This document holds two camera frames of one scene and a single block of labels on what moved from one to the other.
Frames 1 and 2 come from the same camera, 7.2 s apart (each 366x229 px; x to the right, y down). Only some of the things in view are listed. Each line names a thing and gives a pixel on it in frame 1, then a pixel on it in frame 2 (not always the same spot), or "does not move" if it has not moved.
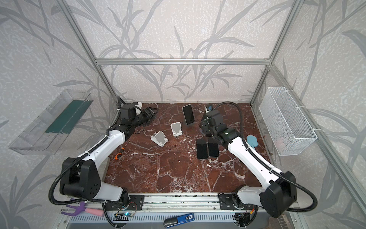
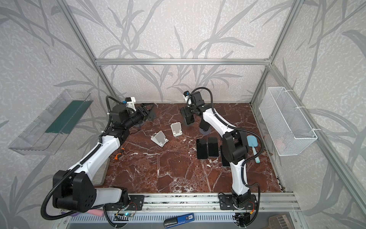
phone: [202, 149] does not move
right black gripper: [203, 125] -> [187, 113]
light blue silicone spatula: [252, 140] does not move
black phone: [213, 148] does not move
